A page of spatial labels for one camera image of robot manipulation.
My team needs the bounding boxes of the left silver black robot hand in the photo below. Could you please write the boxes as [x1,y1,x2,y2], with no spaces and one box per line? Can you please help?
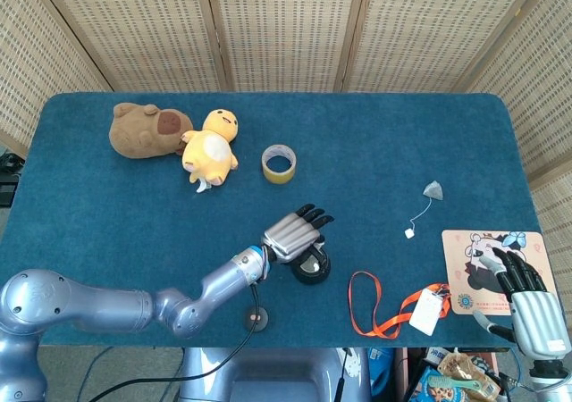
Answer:
[261,203,335,264]

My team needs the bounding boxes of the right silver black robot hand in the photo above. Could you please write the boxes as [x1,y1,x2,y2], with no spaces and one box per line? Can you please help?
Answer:
[472,247,572,362]

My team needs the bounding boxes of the black cast iron teapot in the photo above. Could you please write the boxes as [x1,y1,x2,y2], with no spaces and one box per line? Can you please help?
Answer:
[289,240,332,286]

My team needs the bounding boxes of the pyramid tea bag with string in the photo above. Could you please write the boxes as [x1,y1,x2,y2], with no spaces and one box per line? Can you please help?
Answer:
[404,180,446,241]

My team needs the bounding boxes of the brown snack bag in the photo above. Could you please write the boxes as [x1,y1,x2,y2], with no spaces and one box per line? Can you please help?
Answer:
[436,352,502,402]

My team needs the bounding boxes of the black teapot lid orange knob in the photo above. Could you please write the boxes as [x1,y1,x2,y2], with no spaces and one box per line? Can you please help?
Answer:
[242,306,270,331]

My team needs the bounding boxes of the yellow packing tape roll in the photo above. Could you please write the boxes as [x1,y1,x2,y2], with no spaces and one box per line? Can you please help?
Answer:
[261,143,298,185]

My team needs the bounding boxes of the cartoon print mouse pad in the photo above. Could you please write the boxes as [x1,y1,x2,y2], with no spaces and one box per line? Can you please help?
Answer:
[441,229,564,317]

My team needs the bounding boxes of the green plastic comb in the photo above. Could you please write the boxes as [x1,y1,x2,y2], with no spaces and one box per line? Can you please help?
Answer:
[426,373,475,393]

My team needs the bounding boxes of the white badge card holder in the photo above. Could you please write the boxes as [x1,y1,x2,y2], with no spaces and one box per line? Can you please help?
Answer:
[408,287,448,337]

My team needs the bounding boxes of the yellow cat plush toy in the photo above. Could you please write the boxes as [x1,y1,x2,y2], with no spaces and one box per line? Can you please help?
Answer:
[180,108,240,194]

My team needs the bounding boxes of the blue cookie pack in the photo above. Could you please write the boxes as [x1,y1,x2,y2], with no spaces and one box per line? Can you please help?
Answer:
[409,364,466,402]

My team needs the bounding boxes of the silver blue robot torso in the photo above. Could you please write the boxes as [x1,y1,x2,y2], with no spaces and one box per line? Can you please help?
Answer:
[178,347,372,402]

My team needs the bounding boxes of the blue carpet table cover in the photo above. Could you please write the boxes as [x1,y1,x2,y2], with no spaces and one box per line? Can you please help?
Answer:
[0,91,544,349]

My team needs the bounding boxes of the blue box under table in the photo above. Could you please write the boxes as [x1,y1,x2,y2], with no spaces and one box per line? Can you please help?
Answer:
[368,347,397,398]

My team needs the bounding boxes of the brown capybara plush toy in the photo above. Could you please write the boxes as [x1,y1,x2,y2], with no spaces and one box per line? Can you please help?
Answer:
[109,102,195,160]

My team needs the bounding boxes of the woven folding screen panel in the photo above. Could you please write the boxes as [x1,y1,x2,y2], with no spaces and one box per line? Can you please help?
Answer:
[464,0,572,287]
[0,0,113,157]
[203,0,370,94]
[341,0,549,94]
[33,0,231,94]

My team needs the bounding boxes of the black device beside table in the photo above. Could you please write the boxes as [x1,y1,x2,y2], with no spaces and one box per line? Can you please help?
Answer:
[0,151,24,207]

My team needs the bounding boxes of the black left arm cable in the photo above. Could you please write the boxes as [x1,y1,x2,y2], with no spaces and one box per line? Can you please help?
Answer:
[87,281,263,402]

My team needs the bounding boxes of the orange lanyard ribbon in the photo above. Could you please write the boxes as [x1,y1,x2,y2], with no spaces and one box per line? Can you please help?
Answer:
[348,271,452,339]

